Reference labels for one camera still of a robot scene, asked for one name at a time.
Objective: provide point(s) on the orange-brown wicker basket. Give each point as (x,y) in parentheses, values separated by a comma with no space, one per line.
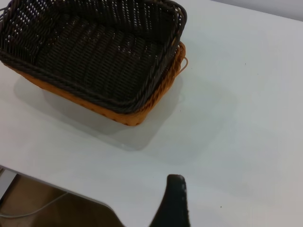
(132,118)

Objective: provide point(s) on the white table leg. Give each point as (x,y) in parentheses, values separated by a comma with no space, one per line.
(6,184)

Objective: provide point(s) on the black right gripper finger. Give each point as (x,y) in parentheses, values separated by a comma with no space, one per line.
(174,205)

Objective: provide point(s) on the dark brown wicker basket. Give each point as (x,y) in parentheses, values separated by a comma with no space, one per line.
(94,59)

